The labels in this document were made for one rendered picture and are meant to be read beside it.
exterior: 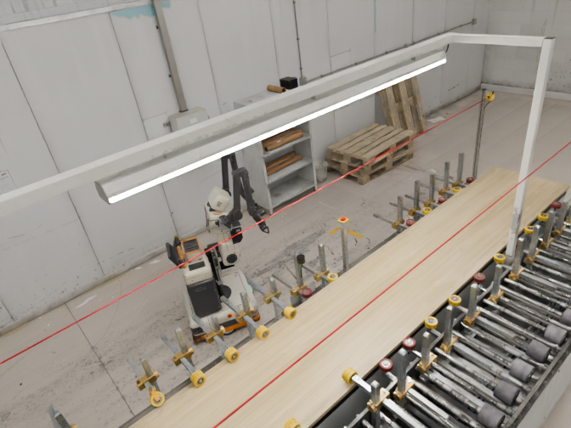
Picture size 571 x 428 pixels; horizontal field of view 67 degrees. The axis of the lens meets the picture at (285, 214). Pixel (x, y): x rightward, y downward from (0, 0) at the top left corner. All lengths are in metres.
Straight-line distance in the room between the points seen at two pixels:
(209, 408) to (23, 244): 3.07
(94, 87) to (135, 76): 0.44
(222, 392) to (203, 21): 4.03
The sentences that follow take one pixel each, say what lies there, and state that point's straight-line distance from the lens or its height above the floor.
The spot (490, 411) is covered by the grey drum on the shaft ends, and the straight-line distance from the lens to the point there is 2.75.
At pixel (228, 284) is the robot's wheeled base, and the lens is 4.46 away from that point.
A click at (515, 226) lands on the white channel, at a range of 3.59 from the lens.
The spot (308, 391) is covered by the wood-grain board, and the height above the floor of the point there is 0.90.
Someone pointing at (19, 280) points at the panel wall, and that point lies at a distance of 5.33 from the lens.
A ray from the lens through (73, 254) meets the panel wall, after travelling 5.34.
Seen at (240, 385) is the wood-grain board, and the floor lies 0.90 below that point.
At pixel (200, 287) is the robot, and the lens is 3.95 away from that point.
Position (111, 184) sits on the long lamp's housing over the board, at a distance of 1.85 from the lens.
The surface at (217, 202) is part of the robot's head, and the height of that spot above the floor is 1.33.
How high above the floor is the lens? 3.07
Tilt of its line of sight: 31 degrees down
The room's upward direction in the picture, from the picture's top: 8 degrees counter-clockwise
